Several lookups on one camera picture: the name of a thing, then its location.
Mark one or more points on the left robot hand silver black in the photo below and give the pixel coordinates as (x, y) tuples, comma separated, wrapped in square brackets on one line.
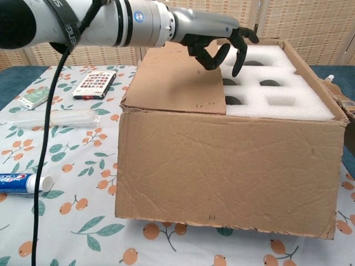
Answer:
[(205, 23)]

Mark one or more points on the cardboard box with red tape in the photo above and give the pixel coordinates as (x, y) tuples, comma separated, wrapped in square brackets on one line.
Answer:
[(222, 171)]

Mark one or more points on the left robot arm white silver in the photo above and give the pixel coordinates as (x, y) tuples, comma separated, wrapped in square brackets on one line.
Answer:
[(111, 25)]

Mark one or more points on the colourful card pack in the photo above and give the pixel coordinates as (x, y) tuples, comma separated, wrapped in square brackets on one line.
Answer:
[(94, 84)]

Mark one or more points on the bamboo folding screen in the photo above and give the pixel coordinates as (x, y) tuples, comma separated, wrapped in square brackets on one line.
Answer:
[(305, 22)]

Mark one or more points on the white foam insert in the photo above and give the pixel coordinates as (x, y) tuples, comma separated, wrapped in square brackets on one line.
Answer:
[(299, 91)]

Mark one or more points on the brown spout pouch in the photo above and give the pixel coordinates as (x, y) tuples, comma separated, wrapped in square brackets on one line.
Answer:
[(339, 92)]

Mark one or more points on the clear bag of white sticks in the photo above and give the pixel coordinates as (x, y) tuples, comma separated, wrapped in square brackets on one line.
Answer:
[(72, 117)]

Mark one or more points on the small green white pack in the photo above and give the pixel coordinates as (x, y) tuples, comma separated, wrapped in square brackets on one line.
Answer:
[(34, 97)]

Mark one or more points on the blue white toothpaste tube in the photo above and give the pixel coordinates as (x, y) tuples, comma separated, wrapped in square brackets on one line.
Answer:
[(16, 183)]

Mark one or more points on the floral print tablecloth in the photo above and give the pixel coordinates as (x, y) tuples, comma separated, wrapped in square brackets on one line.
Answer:
[(61, 238)]

